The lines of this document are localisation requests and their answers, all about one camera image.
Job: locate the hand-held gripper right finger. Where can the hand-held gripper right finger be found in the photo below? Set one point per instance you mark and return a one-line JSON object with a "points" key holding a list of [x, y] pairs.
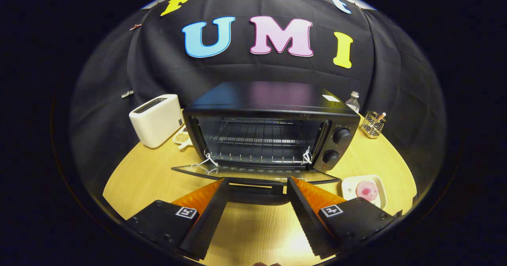
{"points": [[307, 218]]}

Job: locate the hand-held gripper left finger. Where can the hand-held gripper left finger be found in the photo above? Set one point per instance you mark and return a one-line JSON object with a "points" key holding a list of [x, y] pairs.
{"points": [[208, 226]]}

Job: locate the cream rectangular tray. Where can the cream rectangular tray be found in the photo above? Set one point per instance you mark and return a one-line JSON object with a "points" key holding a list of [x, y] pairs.
{"points": [[349, 188]]}

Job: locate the pink ham slice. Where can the pink ham slice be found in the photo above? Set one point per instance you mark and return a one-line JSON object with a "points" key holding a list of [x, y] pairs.
{"points": [[366, 190]]}

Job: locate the black toaster oven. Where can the black toaster oven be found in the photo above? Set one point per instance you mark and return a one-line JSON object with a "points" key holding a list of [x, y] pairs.
{"points": [[269, 95]]}

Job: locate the white slot toaster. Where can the white slot toaster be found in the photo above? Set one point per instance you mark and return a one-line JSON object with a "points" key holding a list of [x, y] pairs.
{"points": [[156, 125]]}

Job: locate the small dish of nuts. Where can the small dish of nuts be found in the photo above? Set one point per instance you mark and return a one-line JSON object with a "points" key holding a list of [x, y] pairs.
{"points": [[182, 137]]}

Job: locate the clear plastic bottle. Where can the clear plastic bottle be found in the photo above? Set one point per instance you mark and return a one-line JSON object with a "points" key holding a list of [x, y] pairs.
{"points": [[353, 103]]}

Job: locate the silver metal clip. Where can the silver metal clip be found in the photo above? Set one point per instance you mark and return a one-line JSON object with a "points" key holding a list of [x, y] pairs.
{"points": [[127, 94]]}

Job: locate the red clip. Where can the red clip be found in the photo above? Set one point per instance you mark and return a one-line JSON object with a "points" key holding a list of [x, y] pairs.
{"points": [[135, 27]]}

